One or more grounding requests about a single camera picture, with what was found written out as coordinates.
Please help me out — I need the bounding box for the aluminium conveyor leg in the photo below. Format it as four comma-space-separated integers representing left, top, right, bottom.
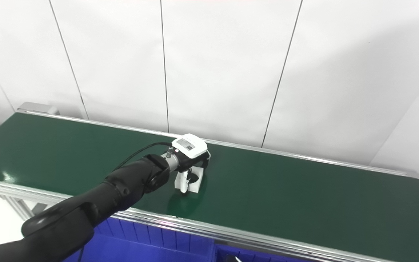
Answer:
0, 194, 48, 221

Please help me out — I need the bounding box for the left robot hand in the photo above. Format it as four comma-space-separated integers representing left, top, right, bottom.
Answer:
169, 133, 211, 194

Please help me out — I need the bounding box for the green conveyor belt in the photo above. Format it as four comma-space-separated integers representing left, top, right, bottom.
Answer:
0, 111, 419, 262

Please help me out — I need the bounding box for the blue plastic bin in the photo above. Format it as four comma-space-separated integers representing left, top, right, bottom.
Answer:
213, 244, 306, 262
63, 216, 216, 262

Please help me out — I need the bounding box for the grey conveyor motor housing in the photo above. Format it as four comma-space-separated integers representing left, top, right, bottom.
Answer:
17, 102, 59, 115

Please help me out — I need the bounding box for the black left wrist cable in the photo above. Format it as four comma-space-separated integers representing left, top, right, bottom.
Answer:
111, 142, 173, 172

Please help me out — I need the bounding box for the white square part with hole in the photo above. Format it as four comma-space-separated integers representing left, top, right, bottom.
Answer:
175, 166, 205, 194

